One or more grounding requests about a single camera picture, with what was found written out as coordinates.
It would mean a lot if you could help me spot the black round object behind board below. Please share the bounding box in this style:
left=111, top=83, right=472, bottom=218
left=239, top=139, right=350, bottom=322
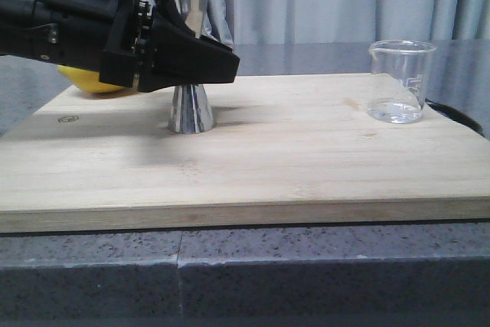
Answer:
left=426, top=99, right=485, bottom=136

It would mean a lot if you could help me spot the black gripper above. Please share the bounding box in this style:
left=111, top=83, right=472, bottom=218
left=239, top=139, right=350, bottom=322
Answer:
left=32, top=0, right=240, bottom=93

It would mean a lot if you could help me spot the light wooden cutting board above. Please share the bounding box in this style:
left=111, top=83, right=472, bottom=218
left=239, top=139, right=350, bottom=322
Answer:
left=1, top=74, right=489, bottom=233

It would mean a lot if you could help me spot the clear glass beaker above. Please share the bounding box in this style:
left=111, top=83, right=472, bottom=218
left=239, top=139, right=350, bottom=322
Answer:
left=367, top=40, right=436, bottom=124

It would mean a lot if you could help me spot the yellow lemon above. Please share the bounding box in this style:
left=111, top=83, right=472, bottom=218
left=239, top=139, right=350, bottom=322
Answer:
left=57, top=65, right=124, bottom=93

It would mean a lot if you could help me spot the steel double jigger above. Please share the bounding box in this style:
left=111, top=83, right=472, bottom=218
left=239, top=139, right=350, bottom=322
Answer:
left=158, top=0, right=217, bottom=135

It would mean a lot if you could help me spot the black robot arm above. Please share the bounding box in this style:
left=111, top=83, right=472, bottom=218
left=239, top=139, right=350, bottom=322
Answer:
left=1, top=0, right=240, bottom=93

